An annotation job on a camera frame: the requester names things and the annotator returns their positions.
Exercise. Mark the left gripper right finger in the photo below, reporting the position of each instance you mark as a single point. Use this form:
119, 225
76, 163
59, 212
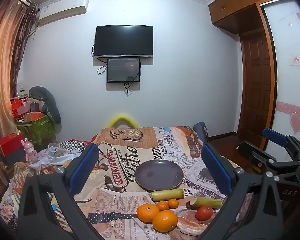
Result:
235, 183

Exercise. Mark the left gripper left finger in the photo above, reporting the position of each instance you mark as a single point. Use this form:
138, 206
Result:
36, 218

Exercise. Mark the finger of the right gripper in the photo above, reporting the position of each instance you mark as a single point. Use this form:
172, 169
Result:
275, 137
257, 157

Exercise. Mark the red tomato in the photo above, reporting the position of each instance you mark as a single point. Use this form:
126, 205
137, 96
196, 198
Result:
204, 213

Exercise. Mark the dark red jujube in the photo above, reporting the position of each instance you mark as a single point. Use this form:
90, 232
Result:
189, 206

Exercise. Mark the small mandarin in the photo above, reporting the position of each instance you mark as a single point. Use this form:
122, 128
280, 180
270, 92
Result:
163, 205
173, 203

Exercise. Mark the corn cob with cut end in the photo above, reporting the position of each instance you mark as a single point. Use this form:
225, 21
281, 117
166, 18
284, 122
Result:
165, 195

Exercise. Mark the large orange front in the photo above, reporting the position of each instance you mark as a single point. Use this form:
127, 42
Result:
165, 221

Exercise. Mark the large orange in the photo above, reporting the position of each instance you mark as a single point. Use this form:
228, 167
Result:
147, 212
165, 221

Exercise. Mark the pink bunny toy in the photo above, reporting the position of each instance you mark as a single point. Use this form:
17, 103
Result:
31, 154

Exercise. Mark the blue chair back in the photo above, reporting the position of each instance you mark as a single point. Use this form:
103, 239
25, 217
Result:
201, 131

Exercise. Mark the brown wooden door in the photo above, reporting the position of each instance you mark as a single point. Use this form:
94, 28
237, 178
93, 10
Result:
256, 87

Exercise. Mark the red gift box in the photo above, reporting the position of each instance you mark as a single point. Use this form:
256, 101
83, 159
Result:
11, 143

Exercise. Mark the green cardboard box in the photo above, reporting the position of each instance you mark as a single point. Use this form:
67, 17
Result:
37, 131

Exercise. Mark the newspaper print tablecloth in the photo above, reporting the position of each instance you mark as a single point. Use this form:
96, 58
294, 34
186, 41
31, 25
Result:
110, 197

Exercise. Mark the purple round plate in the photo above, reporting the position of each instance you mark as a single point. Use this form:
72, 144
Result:
158, 175

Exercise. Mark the white sliding wardrobe door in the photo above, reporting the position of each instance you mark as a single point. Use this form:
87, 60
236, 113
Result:
284, 22

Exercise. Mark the grey plush pillow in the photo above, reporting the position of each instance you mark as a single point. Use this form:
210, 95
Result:
49, 107

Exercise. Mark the wooden overhead cabinet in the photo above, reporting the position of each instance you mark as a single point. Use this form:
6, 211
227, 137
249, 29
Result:
236, 16

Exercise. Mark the orange pink curtain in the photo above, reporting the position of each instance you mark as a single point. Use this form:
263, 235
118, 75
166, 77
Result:
16, 22

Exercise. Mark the white air conditioner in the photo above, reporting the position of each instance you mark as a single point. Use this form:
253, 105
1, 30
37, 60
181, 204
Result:
61, 10

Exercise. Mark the small wall monitor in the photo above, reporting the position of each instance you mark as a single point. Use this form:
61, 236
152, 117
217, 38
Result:
123, 70

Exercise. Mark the large wall television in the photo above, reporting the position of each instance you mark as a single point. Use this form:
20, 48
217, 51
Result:
123, 41

